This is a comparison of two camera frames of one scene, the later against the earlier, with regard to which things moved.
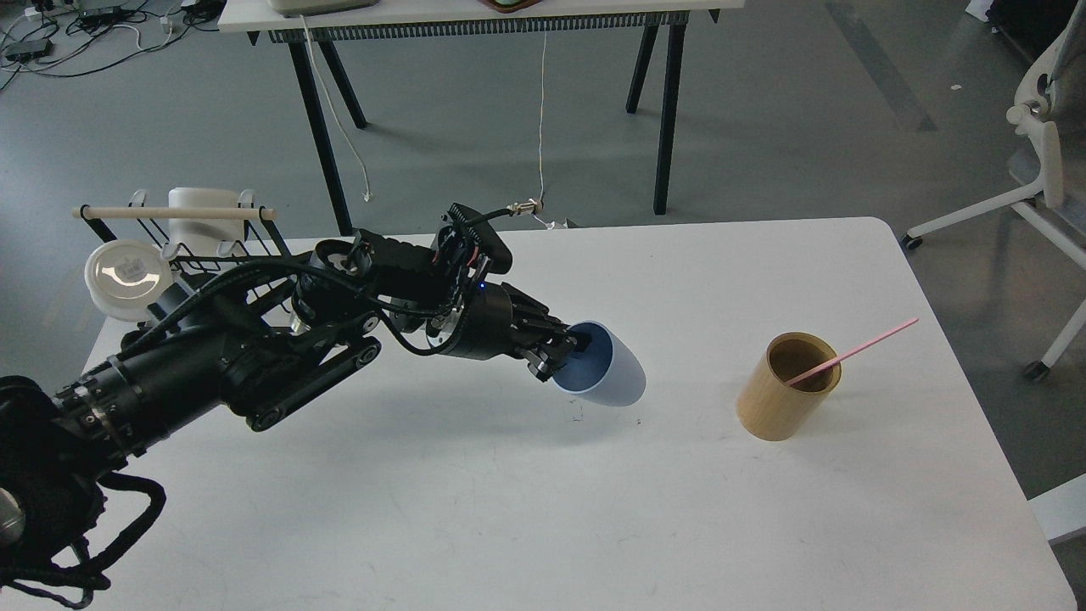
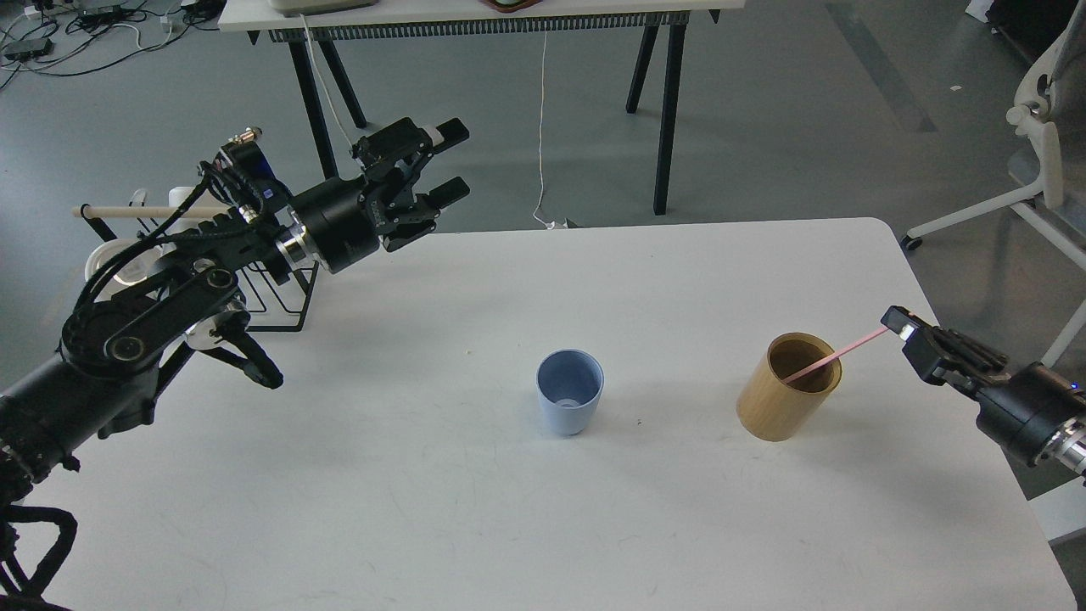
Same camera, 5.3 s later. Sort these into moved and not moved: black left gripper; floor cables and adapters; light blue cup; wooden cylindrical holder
Moved: light blue cup; black left gripper
Not moved: floor cables and adapters; wooden cylindrical holder
